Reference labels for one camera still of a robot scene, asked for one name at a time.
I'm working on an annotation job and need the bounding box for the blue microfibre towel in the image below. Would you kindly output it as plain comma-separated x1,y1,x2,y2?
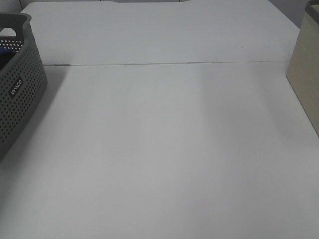
0,47,15,69

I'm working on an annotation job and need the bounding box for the grey perforated plastic basket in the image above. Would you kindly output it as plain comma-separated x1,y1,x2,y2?
0,12,47,158

